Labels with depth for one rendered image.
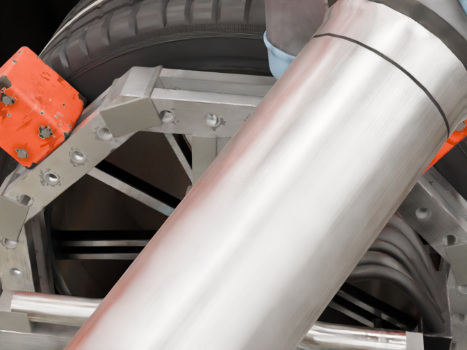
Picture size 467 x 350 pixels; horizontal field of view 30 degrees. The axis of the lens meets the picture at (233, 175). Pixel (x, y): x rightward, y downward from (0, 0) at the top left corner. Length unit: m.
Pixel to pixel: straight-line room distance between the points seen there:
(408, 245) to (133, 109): 0.29
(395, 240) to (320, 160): 0.42
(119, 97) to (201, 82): 0.09
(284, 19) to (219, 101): 0.29
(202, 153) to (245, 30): 0.13
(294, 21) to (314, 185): 0.19
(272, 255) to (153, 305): 0.06
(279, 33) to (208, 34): 0.34
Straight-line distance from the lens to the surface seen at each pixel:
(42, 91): 0.91
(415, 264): 0.81
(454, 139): 0.85
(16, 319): 0.80
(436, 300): 0.83
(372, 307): 1.13
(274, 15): 0.57
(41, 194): 0.95
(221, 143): 0.87
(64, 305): 0.78
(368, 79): 0.40
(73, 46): 0.95
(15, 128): 0.91
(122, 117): 0.86
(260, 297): 0.38
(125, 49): 0.93
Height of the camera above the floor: 1.55
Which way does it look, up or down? 35 degrees down
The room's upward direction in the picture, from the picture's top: 1 degrees clockwise
